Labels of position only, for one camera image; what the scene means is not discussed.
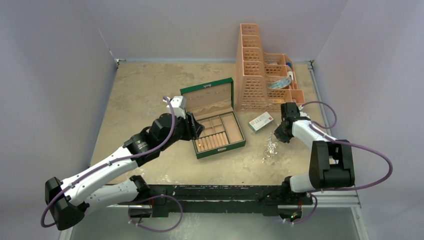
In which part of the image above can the silver necklace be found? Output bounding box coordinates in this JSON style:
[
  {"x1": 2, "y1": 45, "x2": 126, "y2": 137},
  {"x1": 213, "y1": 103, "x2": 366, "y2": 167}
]
[{"x1": 262, "y1": 132, "x2": 280, "y2": 163}]

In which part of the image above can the green jewelry box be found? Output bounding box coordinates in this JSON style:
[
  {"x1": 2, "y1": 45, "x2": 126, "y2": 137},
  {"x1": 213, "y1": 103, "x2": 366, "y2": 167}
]
[{"x1": 180, "y1": 77, "x2": 246, "y2": 160}]

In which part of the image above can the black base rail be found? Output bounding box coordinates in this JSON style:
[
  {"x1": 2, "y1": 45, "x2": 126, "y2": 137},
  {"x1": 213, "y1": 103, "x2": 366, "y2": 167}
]
[{"x1": 127, "y1": 176, "x2": 313, "y2": 218}]

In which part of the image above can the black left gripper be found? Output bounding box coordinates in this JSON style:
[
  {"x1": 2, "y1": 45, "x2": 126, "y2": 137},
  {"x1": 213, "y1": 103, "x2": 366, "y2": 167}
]
[{"x1": 159, "y1": 111, "x2": 204, "y2": 152}]

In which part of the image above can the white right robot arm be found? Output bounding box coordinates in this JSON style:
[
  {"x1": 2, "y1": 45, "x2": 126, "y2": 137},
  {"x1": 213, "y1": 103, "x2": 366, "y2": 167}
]
[{"x1": 274, "y1": 102, "x2": 355, "y2": 204}]

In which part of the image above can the orange plastic organizer rack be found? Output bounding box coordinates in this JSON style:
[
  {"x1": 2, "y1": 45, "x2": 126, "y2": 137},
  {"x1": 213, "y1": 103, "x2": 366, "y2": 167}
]
[{"x1": 234, "y1": 23, "x2": 306, "y2": 112}]

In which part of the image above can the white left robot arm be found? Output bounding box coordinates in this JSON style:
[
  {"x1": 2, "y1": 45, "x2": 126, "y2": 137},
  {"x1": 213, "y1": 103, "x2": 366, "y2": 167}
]
[{"x1": 40, "y1": 112, "x2": 205, "y2": 231}]

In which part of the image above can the small white green box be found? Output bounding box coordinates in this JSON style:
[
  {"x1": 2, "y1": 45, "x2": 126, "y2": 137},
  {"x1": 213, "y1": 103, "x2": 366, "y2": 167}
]
[{"x1": 248, "y1": 111, "x2": 274, "y2": 133}]

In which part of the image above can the clear tape roll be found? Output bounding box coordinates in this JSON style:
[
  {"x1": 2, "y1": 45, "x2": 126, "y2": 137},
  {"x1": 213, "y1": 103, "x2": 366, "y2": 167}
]
[{"x1": 267, "y1": 77, "x2": 292, "y2": 89}]

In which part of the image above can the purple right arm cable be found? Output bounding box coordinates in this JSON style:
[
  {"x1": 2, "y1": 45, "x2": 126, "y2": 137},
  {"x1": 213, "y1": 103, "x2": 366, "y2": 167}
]
[{"x1": 299, "y1": 100, "x2": 394, "y2": 192}]

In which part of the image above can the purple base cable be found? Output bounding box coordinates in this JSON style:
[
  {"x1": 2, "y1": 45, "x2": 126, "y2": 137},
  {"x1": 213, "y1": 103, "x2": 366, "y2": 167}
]
[{"x1": 127, "y1": 194, "x2": 184, "y2": 233}]

